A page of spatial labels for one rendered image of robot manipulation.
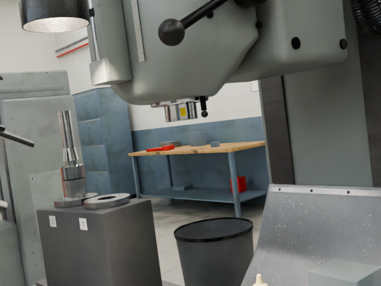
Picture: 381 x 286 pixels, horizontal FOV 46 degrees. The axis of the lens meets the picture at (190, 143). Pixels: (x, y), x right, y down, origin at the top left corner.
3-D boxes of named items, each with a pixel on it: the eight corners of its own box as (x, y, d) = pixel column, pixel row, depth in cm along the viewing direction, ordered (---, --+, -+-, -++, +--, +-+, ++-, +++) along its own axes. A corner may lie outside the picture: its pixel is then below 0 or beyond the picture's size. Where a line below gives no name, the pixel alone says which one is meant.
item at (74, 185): (84, 196, 91) (80, 169, 91) (61, 200, 91) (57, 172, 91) (89, 193, 96) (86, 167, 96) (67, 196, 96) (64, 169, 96)
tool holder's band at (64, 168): (80, 169, 91) (80, 164, 91) (57, 172, 91) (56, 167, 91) (86, 167, 96) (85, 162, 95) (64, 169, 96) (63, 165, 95)
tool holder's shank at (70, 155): (77, 164, 92) (69, 109, 91) (62, 167, 92) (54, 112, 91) (81, 163, 95) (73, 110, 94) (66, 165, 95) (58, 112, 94)
